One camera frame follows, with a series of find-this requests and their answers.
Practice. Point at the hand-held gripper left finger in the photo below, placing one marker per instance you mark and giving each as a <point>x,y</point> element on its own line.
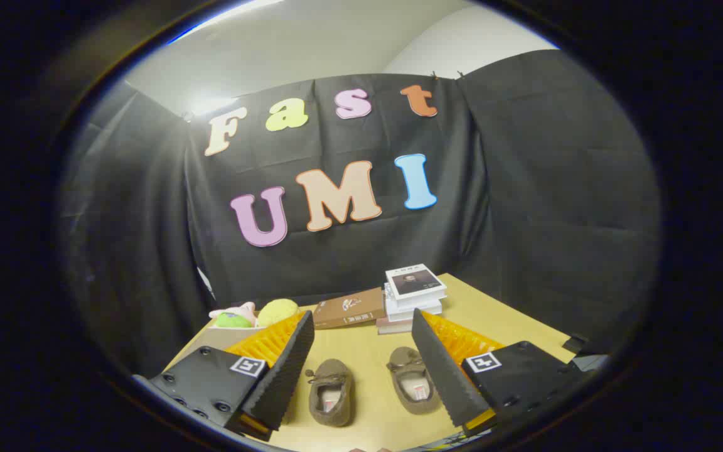
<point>286,370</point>

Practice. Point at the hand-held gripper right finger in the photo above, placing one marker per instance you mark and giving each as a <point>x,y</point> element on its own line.
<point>440,370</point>

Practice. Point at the brown suede shoe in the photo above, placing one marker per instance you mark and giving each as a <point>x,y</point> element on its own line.
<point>331,392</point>
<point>408,383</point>

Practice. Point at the beige fabric storage box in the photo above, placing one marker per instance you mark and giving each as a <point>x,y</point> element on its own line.
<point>211,339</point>

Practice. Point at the yellow plush ball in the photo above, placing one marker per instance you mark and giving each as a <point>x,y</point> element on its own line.
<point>277,311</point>

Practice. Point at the pale pink book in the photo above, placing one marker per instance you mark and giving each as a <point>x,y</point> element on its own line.
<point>393,326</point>

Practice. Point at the pink and green plush toy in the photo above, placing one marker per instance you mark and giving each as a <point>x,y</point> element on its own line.
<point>231,320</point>

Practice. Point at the brown book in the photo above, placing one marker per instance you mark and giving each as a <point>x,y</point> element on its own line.
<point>349,309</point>

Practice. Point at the white book with portrait cover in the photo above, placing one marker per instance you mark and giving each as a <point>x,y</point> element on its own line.
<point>415,280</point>

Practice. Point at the dark device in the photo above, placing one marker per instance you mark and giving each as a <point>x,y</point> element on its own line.
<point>578,344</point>

